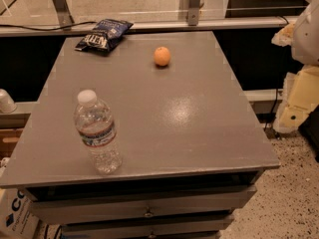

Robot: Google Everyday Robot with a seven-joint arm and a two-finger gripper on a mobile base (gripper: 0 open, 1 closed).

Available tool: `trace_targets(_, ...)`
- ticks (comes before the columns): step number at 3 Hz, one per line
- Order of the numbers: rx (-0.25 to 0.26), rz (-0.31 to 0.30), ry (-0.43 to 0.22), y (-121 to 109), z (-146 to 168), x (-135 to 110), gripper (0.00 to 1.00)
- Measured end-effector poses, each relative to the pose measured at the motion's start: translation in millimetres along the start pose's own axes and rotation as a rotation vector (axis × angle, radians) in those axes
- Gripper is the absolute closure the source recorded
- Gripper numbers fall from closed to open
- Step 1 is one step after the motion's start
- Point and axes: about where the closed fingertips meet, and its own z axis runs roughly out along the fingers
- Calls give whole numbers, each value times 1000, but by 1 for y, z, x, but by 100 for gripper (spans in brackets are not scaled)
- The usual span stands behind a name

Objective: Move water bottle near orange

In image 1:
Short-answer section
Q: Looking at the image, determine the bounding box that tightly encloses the orange fruit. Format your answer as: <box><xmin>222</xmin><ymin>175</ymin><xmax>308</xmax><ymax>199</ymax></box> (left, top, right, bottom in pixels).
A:
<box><xmin>154</xmin><ymin>47</ymin><xmax>170</xmax><ymax>67</ymax></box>

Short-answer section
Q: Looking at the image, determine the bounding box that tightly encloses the black hanging cable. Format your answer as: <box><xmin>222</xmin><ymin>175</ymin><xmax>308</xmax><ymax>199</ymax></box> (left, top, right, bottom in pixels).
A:
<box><xmin>263</xmin><ymin>15</ymin><xmax>291</xmax><ymax>131</ymax></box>

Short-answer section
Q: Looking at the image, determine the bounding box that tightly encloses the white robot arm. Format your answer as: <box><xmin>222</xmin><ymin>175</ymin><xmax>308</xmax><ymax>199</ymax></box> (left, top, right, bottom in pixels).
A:
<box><xmin>271</xmin><ymin>0</ymin><xmax>319</xmax><ymax>133</ymax></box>

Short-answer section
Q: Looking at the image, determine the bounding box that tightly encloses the upper grey drawer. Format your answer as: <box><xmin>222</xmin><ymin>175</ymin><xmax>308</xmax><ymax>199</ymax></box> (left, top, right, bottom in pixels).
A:
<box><xmin>30</xmin><ymin>185</ymin><xmax>256</xmax><ymax>224</ymax></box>

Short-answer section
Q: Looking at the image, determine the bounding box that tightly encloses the black cable on ledge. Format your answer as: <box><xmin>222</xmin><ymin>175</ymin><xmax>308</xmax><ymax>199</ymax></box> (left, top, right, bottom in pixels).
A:
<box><xmin>0</xmin><ymin>20</ymin><xmax>98</xmax><ymax>32</ymax></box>

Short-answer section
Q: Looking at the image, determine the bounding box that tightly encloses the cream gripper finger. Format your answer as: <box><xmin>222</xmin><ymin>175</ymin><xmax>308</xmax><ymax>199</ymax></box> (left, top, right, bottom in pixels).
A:
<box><xmin>271</xmin><ymin>23</ymin><xmax>295</xmax><ymax>47</ymax></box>
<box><xmin>273</xmin><ymin>65</ymin><xmax>319</xmax><ymax>133</ymax></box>

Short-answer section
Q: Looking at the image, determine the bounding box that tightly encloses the left metal frame post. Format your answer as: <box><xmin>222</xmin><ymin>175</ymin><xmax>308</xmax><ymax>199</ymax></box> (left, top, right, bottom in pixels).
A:
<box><xmin>52</xmin><ymin>0</ymin><xmax>74</xmax><ymax>26</ymax></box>

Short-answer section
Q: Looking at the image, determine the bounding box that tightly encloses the grey drawer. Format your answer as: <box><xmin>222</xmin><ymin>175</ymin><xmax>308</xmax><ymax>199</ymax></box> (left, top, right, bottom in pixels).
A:
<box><xmin>62</xmin><ymin>214</ymin><xmax>233</xmax><ymax>239</ymax></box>
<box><xmin>30</xmin><ymin>185</ymin><xmax>256</xmax><ymax>224</ymax></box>

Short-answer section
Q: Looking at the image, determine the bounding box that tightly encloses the metal frame post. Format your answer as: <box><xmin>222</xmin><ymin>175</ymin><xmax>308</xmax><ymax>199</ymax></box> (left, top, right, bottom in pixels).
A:
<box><xmin>187</xmin><ymin>0</ymin><xmax>200</xmax><ymax>26</ymax></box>
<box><xmin>52</xmin><ymin>0</ymin><xmax>74</xmax><ymax>26</ymax></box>

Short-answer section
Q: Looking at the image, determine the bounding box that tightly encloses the clear plastic water bottle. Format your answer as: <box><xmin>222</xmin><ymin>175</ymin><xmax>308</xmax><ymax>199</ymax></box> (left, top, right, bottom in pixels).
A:
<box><xmin>74</xmin><ymin>90</ymin><xmax>122</xmax><ymax>174</ymax></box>

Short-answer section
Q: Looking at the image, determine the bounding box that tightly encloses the centre metal frame post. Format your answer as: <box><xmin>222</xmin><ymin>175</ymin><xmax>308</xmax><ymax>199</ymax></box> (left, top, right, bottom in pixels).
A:
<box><xmin>187</xmin><ymin>0</ymin><xmax>200</xmax><ymax>26</ymax></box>

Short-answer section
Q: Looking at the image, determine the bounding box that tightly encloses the grey drawer cabinet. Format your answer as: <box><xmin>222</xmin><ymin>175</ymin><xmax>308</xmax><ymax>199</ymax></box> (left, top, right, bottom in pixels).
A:
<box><xmin>0</xmin><ymin>31</ymin><xmax>281</xmax><ymax>239</ymax></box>

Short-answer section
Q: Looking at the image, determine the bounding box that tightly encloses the lower grey drawer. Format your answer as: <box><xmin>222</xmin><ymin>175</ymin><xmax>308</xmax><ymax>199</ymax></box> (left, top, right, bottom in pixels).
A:
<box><xmin>62</xmin><ymin>214</ymin><xmax>233</xmax><ymax>239</ymax></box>

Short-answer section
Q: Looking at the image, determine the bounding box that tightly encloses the blue Kettle chips bag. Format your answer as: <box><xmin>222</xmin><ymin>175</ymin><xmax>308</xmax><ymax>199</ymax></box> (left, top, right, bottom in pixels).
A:
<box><xmin>75</xmin><ymin>19</ymin><xmax>133</xmax><ymax>52</ymax></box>

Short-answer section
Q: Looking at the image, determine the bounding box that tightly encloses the brown cardboard box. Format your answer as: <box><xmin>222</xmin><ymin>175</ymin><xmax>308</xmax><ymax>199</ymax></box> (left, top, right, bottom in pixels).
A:
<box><xmin>0</xmin><ymin>128</ymin><xmax>23</xmax><ymax>159</ymax></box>

